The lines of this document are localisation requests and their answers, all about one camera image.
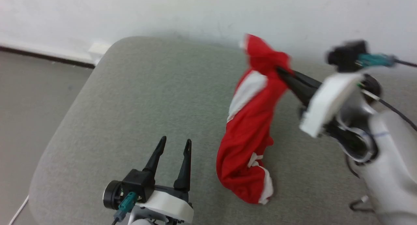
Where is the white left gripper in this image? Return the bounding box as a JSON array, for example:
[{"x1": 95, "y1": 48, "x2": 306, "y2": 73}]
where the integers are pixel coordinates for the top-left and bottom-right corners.
[{"x1": 129, "y1": 136, "x2": 194, "y2": 225}]

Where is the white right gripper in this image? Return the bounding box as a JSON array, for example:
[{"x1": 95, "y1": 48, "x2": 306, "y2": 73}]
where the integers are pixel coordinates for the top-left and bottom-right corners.
[{"x1": 277, "y1": 67, "x2": 365, "y2": 138}]

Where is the red garment with white stripes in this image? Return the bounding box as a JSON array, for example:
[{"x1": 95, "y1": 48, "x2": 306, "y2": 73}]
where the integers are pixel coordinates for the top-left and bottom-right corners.
[{"x1": 216, "y1": 34, "x2": 291, "y2": 205}]

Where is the grey-green fabric sofa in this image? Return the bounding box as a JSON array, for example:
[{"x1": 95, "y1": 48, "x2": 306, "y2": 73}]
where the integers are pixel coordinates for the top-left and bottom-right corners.
[{"x1": 29, "y1": 36, "x2": 417, "y2": 225}]

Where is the dark baseboard strip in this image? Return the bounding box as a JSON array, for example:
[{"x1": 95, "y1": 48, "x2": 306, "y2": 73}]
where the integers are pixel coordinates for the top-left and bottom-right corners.
[{"x1": 0, "y1": 46, "x2": 96, "y2": 69}]

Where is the right camera cable teal plug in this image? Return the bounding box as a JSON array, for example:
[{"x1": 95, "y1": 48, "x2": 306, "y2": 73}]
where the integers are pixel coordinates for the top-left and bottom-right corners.
[{"x1": 358, "y1": 53, "x2": 417, "y2": 68}]

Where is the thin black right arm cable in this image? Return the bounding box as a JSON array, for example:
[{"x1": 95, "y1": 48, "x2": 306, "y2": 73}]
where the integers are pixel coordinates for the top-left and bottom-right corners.
[{"x1": 361, "y1": 89, "x2": 417, "y2": 131}]

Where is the black cable loop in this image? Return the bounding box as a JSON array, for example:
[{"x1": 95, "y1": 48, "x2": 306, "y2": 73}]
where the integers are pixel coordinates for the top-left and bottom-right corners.
[{"x1": 349, "y1": 195, "x2": 376, "y2": 214}]

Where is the white wall box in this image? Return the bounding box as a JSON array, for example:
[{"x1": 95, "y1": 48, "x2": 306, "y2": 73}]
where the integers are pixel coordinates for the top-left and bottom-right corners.
[{"x1": 88, "y1": 42, "x2": 113, "y2": 66}]

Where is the white floor cable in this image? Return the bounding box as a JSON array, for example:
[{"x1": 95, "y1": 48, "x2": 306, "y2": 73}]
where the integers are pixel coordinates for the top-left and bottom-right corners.
[{"x1": 8, "y1": 195, "x2": 30, "y2": 225}]

